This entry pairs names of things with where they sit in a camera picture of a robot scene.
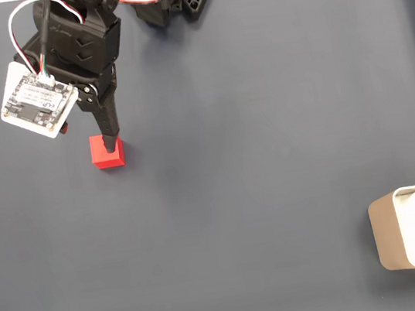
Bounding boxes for red cube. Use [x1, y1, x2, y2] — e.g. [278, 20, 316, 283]
[87, 131, 128, 171]

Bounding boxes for dark grey table mat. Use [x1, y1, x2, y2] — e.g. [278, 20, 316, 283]
[0, 0, 415, 311]

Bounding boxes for white camera board mount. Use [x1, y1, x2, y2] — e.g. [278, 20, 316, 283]
[0, 52, 87, 147]

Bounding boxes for black camera cable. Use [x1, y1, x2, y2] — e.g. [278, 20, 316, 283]
[33, 0, 66, 77]

